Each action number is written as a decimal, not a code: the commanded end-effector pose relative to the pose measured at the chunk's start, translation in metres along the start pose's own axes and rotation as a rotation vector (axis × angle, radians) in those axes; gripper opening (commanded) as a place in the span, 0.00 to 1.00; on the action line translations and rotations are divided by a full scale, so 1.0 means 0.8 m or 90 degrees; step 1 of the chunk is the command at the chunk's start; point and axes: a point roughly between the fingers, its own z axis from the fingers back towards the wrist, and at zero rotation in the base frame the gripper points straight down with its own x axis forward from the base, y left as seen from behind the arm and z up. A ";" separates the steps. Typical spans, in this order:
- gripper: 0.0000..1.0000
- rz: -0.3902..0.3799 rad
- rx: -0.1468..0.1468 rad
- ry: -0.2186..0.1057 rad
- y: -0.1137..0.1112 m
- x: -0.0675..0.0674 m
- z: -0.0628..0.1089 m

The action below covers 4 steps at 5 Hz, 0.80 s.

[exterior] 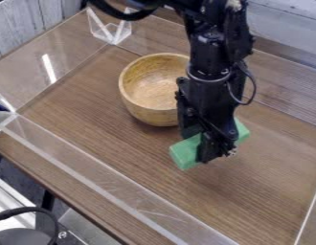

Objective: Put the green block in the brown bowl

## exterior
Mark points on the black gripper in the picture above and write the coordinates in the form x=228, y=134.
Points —
x=207, y=101

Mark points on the green rectangular block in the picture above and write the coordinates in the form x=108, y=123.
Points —
x=183, y=150

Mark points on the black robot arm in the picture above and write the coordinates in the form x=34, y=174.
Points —
x=216, y=30

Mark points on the brown wooden bowl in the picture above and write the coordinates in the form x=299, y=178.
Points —
x=147, y=86

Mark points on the black table leg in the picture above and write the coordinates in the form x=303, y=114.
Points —
x=48, y=201

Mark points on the clear acrylic corner bracket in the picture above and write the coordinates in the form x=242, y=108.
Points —
x=108, y=32

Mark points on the clear acrylic tray wall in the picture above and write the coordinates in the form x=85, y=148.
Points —
x=74, y=140

